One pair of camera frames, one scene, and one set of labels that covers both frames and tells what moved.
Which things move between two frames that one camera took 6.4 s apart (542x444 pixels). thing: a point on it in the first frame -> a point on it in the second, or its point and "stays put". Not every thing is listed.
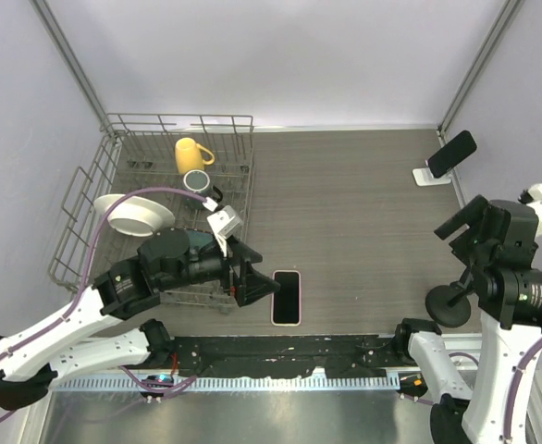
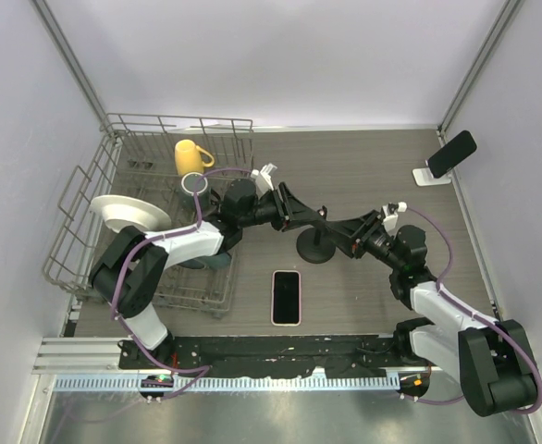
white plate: x=134 y=215 stays put
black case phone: x=451 y=154 stays put
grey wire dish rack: x=200 y=167 stays put
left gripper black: x=240 y=254 -> x=299 y=215
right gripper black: x=472 y=213 -> x=348 y=234
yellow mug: x=188 y=155 stays put
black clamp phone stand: x=448 y=304 -> x=314 y=244
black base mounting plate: x=250 y=356 stays put
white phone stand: x=424 y=177 stays put
